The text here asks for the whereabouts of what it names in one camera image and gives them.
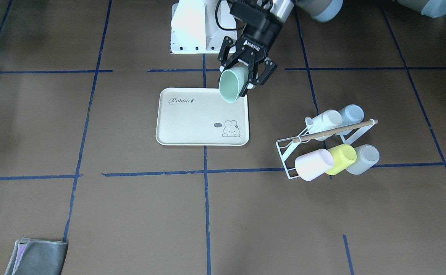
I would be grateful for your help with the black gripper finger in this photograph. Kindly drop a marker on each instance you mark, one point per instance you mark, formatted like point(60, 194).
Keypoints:
point(225, 59)
point(253, 77)

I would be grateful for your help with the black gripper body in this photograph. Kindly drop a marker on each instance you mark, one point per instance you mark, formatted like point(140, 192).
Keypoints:
point(262, 33)

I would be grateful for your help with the green cup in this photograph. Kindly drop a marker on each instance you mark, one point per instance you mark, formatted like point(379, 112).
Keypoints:
point(232, 81)

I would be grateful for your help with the cream rabbit tray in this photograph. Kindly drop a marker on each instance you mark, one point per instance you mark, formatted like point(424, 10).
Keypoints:
point(200, 117)

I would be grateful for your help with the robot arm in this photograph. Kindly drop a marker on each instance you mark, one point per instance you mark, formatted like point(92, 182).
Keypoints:
point(319, 10)

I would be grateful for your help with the cream cup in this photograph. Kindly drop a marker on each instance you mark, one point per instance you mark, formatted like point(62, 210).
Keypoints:
point(327, 120)

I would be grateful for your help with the blue cup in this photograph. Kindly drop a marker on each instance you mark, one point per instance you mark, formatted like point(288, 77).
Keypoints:
point(351, 114)

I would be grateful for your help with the white cup rack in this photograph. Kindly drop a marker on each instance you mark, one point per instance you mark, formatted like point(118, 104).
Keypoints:
point(292, 147)

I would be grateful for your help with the pink cup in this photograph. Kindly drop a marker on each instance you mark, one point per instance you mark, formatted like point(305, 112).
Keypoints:
point(313, 164)

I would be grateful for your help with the yellow cup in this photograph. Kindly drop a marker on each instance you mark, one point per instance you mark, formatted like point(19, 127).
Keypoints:
point(344, 156)

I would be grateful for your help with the grey cup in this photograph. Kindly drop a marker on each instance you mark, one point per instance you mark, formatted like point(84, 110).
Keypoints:
point(366, 157)

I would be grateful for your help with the white pillar with base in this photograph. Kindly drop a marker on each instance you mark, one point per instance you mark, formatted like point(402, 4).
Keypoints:
point(199, 26)

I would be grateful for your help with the folded grey cloth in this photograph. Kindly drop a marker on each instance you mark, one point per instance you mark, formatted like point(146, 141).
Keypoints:
point(37, 257)

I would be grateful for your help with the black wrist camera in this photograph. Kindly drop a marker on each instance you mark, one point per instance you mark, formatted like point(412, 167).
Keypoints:
point(249, 12)

